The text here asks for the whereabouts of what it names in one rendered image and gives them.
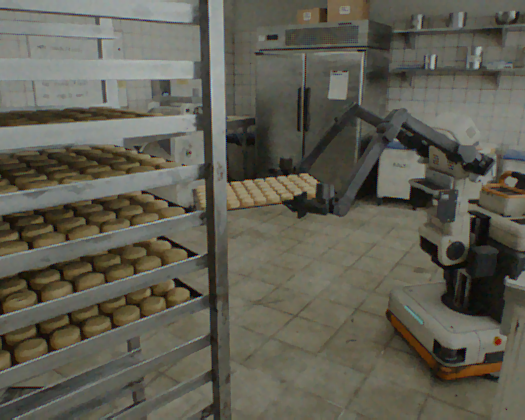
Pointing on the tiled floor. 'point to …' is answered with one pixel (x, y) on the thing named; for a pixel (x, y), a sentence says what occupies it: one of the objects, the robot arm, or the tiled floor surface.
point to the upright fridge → (318, 94)
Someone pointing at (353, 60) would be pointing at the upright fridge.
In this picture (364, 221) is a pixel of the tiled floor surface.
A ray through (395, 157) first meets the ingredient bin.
